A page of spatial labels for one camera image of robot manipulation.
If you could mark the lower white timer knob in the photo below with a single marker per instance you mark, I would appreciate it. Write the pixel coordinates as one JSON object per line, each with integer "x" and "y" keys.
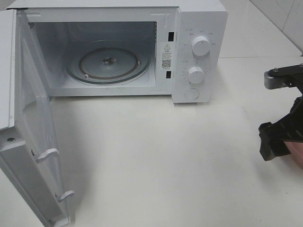
{"x": 196, "y": 75}

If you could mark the white warning label sticker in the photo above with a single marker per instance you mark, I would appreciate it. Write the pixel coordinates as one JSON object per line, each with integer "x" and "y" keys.
{"x": 167, "y": 55}

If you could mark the round white door button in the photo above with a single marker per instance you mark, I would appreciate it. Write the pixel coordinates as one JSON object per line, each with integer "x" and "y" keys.
{"x": 192, "y": 94}

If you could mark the white microwave door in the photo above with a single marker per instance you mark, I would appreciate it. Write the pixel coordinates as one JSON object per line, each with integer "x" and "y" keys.
{"x": 29, "y": 154}

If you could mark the pink round plate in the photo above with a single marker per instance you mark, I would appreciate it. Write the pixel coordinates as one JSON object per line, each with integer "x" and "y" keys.
{"x": 296, "y": 150}

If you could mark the upper white power knob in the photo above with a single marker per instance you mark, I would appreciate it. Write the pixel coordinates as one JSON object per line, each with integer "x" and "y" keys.
{"x": 200, "y": 45}

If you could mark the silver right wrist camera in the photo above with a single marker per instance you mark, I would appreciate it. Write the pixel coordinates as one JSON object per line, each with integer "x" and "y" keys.
{"x": 276, "y": 81}

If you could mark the glass microwave turntable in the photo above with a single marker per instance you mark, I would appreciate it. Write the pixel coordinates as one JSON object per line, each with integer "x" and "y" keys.
{"x": 105, "y": 62}

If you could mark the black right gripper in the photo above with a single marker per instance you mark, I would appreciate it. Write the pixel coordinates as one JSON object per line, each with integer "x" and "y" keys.
{"x": 289, "y": 128}

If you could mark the white microwave oven body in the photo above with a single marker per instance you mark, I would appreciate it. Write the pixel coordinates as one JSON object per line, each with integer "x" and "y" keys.
{"x": 64, "y": 24}

